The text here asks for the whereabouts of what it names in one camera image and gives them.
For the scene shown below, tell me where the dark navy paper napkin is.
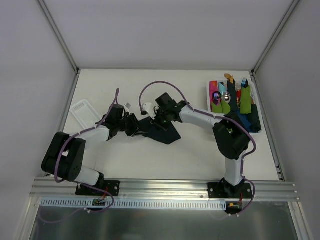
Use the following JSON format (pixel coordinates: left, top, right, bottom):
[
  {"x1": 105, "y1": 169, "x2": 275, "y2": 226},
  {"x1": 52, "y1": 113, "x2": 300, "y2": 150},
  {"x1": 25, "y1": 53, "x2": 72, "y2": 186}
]
[{"x1": 139, "y1": 117, "x2": 181, "y2": 145}]

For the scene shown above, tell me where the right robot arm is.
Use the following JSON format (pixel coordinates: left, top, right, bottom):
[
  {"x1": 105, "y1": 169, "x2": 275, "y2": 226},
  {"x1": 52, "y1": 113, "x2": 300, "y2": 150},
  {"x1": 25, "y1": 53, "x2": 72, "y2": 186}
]
[{"x1": 147, "y1": 93, "x2": 251, "y2": 198}]

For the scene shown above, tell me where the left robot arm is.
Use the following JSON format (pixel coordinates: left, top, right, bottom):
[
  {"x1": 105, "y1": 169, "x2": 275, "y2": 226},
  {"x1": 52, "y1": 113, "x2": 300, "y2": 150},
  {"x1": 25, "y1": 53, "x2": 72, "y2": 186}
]
[{"x1": 41, "y1": 104, "x2": 147, "y2": 195}]

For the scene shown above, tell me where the pink napkin roll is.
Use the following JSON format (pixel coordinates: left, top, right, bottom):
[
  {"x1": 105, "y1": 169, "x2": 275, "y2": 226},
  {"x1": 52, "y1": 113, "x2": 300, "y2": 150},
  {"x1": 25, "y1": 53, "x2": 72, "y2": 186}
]
[{"x1": 209, "y1": 81, "x2": 219, "y2": 102}]

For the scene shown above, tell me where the middle green napkin roll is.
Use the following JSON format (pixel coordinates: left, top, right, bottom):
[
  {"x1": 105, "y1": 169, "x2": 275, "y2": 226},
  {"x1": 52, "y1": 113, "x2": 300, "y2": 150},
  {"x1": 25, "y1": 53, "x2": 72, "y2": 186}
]
[{"x1": 221, "y1": 101, "x2": 231, "y2": 115}]

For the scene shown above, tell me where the light blue napkin roll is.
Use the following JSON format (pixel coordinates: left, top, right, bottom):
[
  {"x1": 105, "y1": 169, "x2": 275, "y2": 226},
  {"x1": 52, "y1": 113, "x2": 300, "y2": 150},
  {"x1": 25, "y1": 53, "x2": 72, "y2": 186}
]
[{"x1": 218, "y1": 82, "x2": 227, "y2": 96}]

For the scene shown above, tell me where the dark navy napkin roll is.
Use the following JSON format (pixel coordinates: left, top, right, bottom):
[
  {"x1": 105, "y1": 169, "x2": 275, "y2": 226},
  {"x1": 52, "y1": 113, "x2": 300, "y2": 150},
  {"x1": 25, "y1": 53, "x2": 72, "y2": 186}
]
[{"x1": 227, "y1": 81, "x2": 238, "y2": 112}]

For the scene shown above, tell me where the tall green napkin roll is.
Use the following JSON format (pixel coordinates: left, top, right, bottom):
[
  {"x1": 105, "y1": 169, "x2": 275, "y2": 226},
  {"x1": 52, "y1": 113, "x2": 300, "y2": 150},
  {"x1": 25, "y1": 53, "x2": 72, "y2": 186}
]
[{"x1": 239, "y1": 86, "x2": 252, "y2": 115}]

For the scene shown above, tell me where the black napkin roll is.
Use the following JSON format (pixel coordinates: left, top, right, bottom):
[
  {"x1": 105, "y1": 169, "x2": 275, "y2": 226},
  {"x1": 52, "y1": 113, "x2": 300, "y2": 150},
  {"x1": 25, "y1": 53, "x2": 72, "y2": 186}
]
[{"x1": 248, "y1": 104, "x2": 262, "y2": 133}]

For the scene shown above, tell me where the iridescent spoon in bin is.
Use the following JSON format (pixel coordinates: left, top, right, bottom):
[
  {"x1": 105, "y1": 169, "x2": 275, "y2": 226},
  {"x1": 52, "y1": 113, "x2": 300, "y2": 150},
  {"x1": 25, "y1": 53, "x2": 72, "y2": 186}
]
[{"x1": 212, "y1": 91, "x2": 222, "y2": 102}]

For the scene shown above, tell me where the large white storage bin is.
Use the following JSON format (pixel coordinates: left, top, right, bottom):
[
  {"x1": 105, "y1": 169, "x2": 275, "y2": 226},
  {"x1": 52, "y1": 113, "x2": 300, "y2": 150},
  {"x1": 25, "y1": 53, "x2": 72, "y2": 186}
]
[{"x1": 206, "y1": 78, "x2": 262, "y2": 134}]

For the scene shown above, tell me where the silver spoon in bin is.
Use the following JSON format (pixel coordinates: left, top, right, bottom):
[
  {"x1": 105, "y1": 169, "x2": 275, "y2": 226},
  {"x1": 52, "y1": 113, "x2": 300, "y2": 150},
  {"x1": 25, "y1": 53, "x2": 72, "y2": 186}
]
[{"x1": 221, "y1": 91, "x2": 231, "y2": 104}]

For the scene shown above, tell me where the blue fork in bin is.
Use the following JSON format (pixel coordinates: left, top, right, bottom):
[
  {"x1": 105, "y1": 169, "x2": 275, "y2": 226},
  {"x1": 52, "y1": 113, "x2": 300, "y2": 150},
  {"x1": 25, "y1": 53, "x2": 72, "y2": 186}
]
[{"x1": 241, "y1": 78, "x2": 249, "y2": 88}]

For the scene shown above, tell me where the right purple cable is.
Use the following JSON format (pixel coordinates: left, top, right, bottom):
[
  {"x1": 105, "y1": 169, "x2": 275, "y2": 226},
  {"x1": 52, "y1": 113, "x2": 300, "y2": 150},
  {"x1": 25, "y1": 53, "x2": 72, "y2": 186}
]
[{"x1": 138, "y1": 80, "x2": 257, "y2": 216}]

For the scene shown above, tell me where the purple cable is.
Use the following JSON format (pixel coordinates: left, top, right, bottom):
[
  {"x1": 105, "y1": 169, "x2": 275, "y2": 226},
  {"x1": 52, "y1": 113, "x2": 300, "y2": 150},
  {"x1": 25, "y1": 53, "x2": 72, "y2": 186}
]
[
  {"x1": 37, "y1": 87, "x2": 126, "y2": 224},
  {"x1": 138, "y1": 80, "x2": 257, "y2": 216}
]

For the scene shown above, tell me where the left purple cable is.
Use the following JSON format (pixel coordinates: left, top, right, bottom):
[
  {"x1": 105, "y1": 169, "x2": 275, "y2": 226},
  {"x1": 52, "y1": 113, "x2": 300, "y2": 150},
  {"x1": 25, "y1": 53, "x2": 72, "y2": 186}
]
[{"x1": 37, "y1": 87, "x2": 126, "y2": 224}]

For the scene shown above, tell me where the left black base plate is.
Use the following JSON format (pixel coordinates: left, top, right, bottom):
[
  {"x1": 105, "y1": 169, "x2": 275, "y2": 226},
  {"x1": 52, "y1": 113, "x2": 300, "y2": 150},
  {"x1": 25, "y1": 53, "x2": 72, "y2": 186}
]
[{"x1": 75, "y1": 179, "x2": 120, "y2": 197}]

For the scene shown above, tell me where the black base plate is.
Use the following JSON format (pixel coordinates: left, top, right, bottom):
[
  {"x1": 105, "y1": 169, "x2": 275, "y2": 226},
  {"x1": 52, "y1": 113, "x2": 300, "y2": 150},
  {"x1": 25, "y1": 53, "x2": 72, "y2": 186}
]
[
  {"x1": 207, "y1": 181, "x2": 253, "y2": 199},
  {"x1": 75, "y1": 179, "x2": 120, "y2": 197}
]

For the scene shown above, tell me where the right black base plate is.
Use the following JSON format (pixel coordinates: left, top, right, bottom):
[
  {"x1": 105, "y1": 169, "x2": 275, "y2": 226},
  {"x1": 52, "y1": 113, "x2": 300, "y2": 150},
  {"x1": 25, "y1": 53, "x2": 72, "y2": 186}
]
[{"x1": 207, "y1": 181, "x2": 253, "y2": 199}]

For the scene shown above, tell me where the aluminium mounting rail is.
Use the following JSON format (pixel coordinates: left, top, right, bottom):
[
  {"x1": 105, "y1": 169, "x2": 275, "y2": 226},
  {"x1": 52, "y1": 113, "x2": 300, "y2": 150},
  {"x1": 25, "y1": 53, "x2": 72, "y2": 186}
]
[{"x1": 29, "y1": 177, "x2": 301, "y2": 202}]

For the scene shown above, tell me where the white slotted cable duct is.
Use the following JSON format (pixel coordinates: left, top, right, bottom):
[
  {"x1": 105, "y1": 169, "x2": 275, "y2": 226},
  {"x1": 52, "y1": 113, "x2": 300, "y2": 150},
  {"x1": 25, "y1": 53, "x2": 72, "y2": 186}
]
[{"x1": 40, "y1": 197, "x2": 227, "y2": 211}]

